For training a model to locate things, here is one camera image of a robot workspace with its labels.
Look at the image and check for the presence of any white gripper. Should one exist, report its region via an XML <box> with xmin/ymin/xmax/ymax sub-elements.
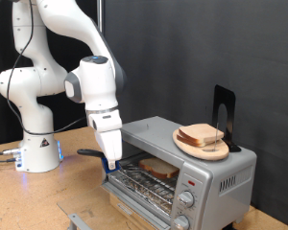
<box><xmin>94</xmin><ymin>128</ymin><xmax>123</xmax><ymax>171</ymax></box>

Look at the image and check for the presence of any spatula with blue grip block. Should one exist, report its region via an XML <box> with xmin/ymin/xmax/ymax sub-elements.
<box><xmin>76</xmin><ymin>149</ymin><xmax>143</xmax><ymax>175</ymax></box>

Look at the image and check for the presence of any white bread slice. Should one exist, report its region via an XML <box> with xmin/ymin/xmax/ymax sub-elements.
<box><xmin>176</xmin><ymin>133</ymin><xmax>212</xmax><ymax>149</ymax></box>
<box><xmin>137</xmin><ymin>156</ymin><xmax>180</xmax><ymax>180</ymax></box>
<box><xmin>178</xmin><ymin>123</ymin><xmax>226</xmax><ymax>145</ymax></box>

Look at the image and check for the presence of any glass oven door with handle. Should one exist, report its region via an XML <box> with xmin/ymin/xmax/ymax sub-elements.
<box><xmin>57</xmin><ymin>181</ymin><xmax>172</xmax><ymax>230</ymax></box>

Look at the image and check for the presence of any silver oven knob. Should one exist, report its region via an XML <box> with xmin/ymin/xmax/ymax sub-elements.
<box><xmin>173</xmin><ymin>214</ymin><xmax>191</xmax><ymax>230</ymax></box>
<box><xmin>177</xmin><ymin>190</ymin><xmax>196</xmax><ymax>209</ymax></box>

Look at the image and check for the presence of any silver toaster oven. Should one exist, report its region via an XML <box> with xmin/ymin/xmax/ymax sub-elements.
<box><xmin>100</xmin><ymin>115</ymin><xmax>257</xmax><ymax>230</ymax></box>

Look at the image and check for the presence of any aluminium foil tray liner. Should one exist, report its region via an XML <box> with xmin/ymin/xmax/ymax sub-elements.
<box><xmin>113</xmin><ymin>178</ymin><xmax>173</xmax><ymax>216</ymax></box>

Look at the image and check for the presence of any round wooden board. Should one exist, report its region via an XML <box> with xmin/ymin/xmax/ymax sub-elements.
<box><xmin>172</xmin><ymin>128</ymin><xmax>230</xmax><ymax>162</ymax></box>

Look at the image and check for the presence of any black metal bookend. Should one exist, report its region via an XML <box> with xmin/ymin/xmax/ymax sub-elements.
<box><xmin>211</xmin><ymin>84</ymin><xmax>243</xmax><ymax>153</ymax></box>

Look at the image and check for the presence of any vertical metal pole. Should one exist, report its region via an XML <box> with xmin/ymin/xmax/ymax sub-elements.
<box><xmin>97</xmin><ymin>0</ymin><xmax>105</xmax><ymax>33</ymax></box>

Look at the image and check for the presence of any wire oven rack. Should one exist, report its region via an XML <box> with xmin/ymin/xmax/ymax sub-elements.
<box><xmin>113</xmin><ymin>161</ymin><xmax>180</xmax><ymax>212</ymax></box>

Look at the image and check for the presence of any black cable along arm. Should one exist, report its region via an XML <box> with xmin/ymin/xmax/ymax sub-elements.
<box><xmin>5</xmin><ymin>0</ymin><xmax>87</xmax><ymax>136</ymax></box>

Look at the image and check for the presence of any base cable with metal connector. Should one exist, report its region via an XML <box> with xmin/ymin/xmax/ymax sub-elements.
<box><xmin>0</xmin><ymin>147</ymin><xmax>22</xmax><ymax>156</ymax></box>

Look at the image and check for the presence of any thin metal wire pin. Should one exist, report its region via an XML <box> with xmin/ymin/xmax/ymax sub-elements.
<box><xmin>203</xmin><ymin>122</ymin><xmax>221</xmax><ymax>152</ymax></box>

